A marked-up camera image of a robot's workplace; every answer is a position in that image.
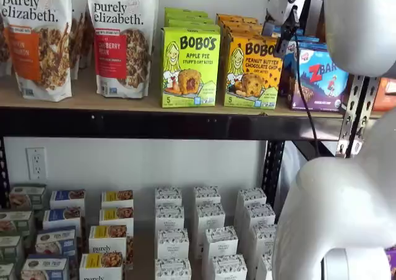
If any granola bag orange label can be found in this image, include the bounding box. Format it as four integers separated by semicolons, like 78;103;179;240
0;0;73;103

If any green Bobo's apple pie box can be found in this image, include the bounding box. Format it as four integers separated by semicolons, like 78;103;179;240
163;12;214;21
159;26;222;109
163;17;217;29
163;7;209;15

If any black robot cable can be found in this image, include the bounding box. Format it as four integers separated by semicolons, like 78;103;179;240
286;0;321;162

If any black perforated metal upright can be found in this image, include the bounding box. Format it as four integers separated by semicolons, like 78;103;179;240
265;140;286;210
0;137;10;208

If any white granola bag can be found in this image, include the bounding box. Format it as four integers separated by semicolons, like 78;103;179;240
70;0;88;80
79;11;95;70

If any grey perforated metal upright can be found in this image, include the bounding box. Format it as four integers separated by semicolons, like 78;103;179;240
336;74;382;158

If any wooden shelf board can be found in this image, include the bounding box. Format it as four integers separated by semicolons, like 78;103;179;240
0;65;381;119
0;180;279;280

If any black metal shelf beam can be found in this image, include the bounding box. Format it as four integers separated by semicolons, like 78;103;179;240
0;106;341;142

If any white patterned carton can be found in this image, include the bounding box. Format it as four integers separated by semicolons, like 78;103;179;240
244;203;277;229
155;205;186;231
195;203;226;231
157;228;190;260
256;253;274;280
236;187;267;210
202;226;239;259
193;185;222;206
154;186;183;208
251;224;278;258
154;257;192;280
211;254;248;280

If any white plastic sheet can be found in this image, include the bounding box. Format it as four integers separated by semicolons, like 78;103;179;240
276;140;311;202

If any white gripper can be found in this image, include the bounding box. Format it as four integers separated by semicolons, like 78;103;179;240
267;0;311;57

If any plain orange box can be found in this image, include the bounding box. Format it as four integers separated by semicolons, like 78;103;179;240
372;77;396;112

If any green granola box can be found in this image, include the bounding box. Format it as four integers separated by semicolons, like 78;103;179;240
0;263;16;280
8;184;48;211
0;235;25;264
0;210;35;238

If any purple snack box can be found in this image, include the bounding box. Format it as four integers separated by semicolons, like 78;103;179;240
384;245;396;280

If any orange Bobo's peanut butter box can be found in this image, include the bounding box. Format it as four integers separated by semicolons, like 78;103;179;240
216;13;259;25
221;19;267;31
225;25;275;40
223;33;283;110

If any blue label oatmeal box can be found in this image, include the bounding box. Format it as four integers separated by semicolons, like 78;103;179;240
35;226;77;257
20;254;71;280
43;206;82;231
49;189;86;213

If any granola bag red label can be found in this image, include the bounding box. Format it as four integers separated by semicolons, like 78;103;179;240
86;0;160;100

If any yellow label granola box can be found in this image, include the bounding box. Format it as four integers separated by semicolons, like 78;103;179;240
79;252;125;280
88;224;134;262
100;189;135;210
98;206;135;231

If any white wall power outlet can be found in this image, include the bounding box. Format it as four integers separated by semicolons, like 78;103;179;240
25;146;48;180

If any black rack side brace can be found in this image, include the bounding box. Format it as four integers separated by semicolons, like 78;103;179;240
293;140;338;162

